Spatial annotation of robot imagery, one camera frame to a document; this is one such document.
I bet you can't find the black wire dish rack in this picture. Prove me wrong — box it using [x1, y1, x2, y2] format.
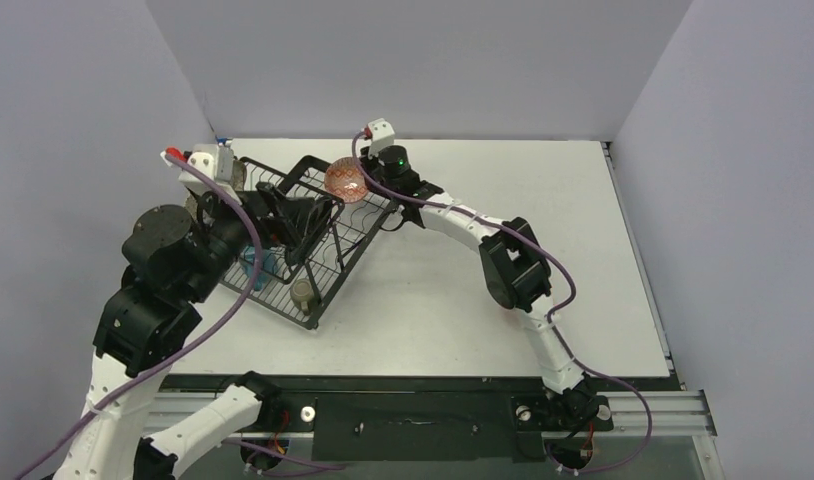
[241, 155, 395, 330]

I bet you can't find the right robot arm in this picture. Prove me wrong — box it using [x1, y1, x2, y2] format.
[352, 145, 612, 432]

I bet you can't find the white and blue cup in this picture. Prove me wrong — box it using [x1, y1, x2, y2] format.
[239, 246, 279, 292]

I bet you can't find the olive green ceramic mug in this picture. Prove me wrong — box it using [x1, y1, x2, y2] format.
[289, 278, 321, 316]

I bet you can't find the red patterned upturned bowl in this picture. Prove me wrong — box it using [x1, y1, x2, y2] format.
[324, 157, 369, 203]

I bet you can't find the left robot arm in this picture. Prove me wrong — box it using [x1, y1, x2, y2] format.
[55, 183, 333, 479]

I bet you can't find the speckled oval plate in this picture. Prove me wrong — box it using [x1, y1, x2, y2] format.
[183, 159, 247, 218]

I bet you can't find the black round plate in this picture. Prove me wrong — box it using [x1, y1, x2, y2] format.
[284, 196, 344, 266]

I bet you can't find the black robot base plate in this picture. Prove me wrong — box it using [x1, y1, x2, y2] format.
[242, 376, 614, 463]

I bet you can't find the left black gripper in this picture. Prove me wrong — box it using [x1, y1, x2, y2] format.
[185, 179, 315, 301]

